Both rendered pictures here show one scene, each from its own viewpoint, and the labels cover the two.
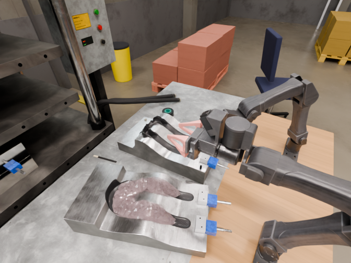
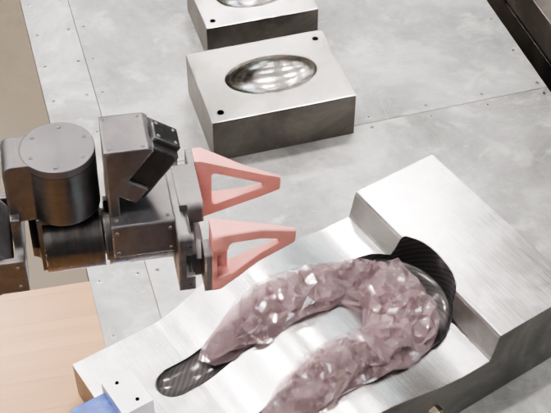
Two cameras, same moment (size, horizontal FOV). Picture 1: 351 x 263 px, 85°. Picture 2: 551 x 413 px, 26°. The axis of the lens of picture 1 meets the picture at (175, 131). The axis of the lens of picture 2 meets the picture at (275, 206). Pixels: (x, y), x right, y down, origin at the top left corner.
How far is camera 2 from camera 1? 1.12 m
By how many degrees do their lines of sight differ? 85
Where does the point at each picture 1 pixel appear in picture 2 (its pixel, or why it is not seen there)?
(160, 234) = (203, 301)
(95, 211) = (389, 208)
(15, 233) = (525, 133)
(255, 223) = not seen: outside the picture
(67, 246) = not seen: hidden behind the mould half
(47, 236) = (461, 174)
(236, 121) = (61, 150)
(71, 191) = not seen: outside the picture
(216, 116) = (120, 124)
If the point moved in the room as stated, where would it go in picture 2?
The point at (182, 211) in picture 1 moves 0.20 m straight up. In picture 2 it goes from (210, 401) to (202, 280)
